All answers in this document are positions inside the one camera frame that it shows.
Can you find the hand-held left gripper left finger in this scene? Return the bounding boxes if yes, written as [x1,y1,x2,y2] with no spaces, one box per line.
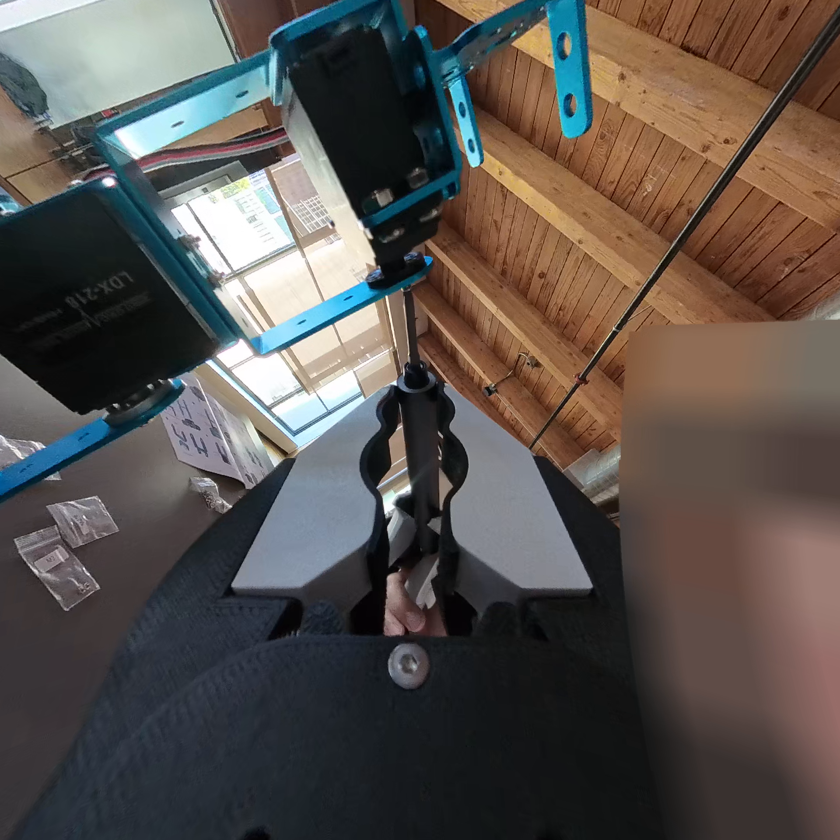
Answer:
[231,386,401,602]

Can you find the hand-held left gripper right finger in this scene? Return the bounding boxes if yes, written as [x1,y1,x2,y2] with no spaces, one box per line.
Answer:
[434,386,596,608]

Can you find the black screwdriver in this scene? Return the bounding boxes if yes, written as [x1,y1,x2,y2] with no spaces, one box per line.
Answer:
[399,285,450,572]

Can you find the blue toy robot arm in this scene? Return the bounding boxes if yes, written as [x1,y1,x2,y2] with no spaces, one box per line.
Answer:
[0,0,595,506]

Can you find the person's right hand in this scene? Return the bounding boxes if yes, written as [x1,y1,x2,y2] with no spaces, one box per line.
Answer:
[383,570,429,636]

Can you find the small clear zip bag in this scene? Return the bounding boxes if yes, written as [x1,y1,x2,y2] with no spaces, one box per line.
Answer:
[188,476,233,514]

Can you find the white board with black print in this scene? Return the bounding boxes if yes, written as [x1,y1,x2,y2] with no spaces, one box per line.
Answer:
[159,376,278,491]

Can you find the small ceiling junction box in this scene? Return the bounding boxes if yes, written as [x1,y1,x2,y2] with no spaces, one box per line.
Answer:
[484,353,534,399]

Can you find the large window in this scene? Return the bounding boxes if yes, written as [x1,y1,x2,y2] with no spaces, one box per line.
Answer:
[169,163,398,435]

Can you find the labelled clear screw bag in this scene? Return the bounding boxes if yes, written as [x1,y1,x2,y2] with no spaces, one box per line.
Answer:
[45,495,120,550]
[13,524,102,613]

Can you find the crumpled clear plastic bag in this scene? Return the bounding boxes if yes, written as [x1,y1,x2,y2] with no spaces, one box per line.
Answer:
[0,434,61,481]

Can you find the thin black ceiling pipe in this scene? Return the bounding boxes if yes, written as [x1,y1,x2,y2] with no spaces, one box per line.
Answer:
[527,7,840,455]

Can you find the beige roller blind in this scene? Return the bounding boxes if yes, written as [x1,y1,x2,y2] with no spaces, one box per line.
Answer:
[0,0,238,130]

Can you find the silver ventilation duct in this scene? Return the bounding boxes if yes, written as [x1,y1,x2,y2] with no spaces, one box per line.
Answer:
[563,445,622,527]

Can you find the striped servo cable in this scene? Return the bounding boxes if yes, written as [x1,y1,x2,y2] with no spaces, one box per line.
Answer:
[140,126,291,177]

